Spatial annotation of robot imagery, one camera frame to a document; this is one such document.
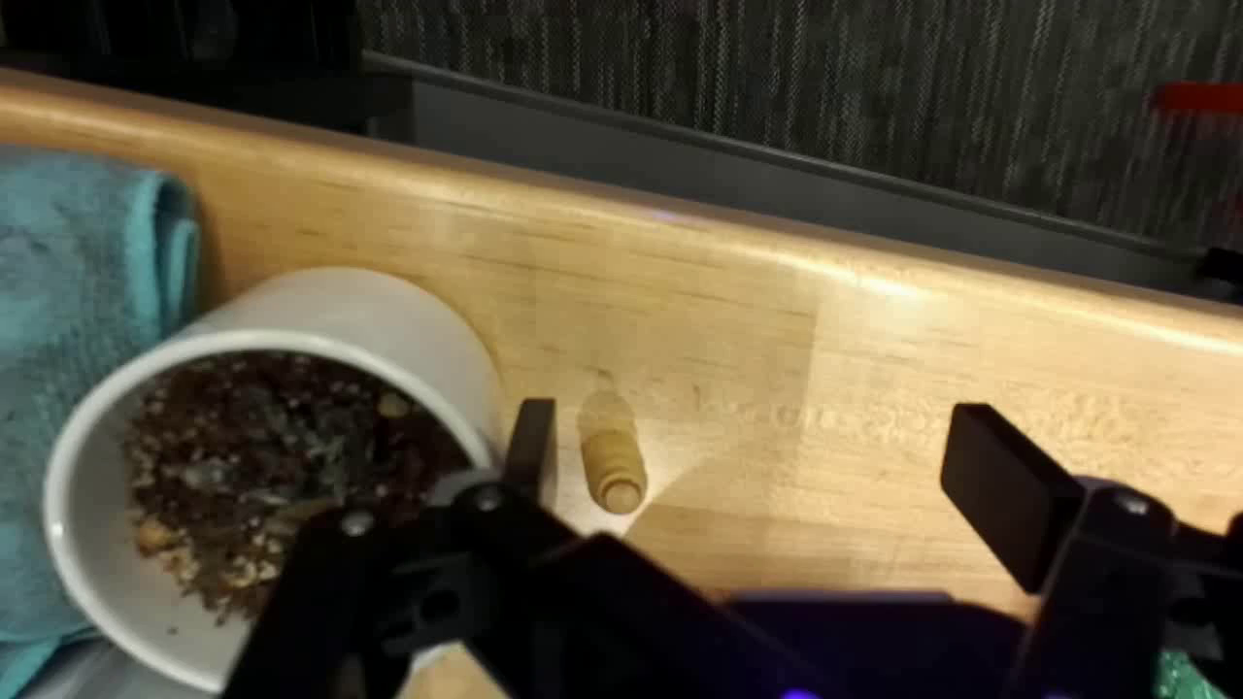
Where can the small wine cork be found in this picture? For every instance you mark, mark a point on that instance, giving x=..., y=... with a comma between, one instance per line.
x=612, y=453

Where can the white ramekin with dark contents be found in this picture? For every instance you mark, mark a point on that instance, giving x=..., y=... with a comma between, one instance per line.
x=322, y=325

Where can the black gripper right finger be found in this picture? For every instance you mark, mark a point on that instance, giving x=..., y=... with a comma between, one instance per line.
x=1111, y=585

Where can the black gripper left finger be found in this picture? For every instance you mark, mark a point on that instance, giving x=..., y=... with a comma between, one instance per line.
x=391, y=585

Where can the teal folded cloth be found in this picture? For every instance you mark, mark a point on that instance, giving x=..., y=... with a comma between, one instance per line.
x=80, y=284

